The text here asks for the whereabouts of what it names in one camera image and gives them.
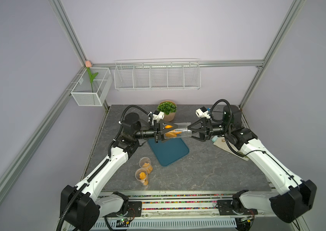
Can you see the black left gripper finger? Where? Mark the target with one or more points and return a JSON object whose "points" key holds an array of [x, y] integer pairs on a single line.
{"points": [[169, 135], [164, 125]]}

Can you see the clear cookie jar back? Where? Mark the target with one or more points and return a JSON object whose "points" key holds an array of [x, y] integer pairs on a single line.
{"points": [[145, 163]]}

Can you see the pink artificial tulip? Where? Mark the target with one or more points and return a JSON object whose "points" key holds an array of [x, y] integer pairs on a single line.
{"points": [[91, 75]]}

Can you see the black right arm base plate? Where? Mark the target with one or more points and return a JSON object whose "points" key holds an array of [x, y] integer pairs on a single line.
{"points": [[230, 207]]}

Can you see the green plant in pot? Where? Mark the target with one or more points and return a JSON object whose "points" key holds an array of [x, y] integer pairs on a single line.
{"points": [[169, 108]]}

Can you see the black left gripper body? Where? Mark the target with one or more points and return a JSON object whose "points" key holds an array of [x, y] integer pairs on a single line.
{"points": [[156, 132]]}

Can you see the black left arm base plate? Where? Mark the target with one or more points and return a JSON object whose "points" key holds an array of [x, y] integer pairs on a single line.
{"points": [[129, 209]]}

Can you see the white mesh wall basket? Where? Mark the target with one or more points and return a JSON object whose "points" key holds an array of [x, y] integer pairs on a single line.
{"points": [[82, 92]]}

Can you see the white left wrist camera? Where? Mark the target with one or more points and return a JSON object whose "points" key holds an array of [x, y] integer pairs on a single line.
{"points": [[156, 116]]}

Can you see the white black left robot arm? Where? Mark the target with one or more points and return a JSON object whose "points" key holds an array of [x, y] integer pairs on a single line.
{"points": [[78, 203]]}

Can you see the clear cookie jar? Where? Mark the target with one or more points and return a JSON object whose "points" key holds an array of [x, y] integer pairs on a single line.
{"points": [[145, 163], [142, 176], [181, 131]]}

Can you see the clear cookie jar front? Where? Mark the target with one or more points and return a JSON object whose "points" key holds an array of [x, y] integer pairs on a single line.
{"points": [[142, 176]]}

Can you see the teal plastic tray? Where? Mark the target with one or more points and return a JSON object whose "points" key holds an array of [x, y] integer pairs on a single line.
{"points": [[169, 151]]}

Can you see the beige gardening glove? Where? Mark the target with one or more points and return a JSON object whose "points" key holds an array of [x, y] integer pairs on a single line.
{"points": [[222, 144]]}

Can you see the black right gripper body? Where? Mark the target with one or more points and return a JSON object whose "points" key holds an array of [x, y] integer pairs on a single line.
{"points": [[209, 130]]}

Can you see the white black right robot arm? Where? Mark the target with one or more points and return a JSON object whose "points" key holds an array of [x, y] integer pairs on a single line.
{"points": [[293, 196]]}

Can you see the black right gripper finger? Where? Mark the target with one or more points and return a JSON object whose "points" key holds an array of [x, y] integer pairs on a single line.
{"points": [[196, 135], [198, 125]]}

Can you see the white wire wall shelf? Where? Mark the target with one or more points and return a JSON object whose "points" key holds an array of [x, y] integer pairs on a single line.
{"points": [[157, 74]]}

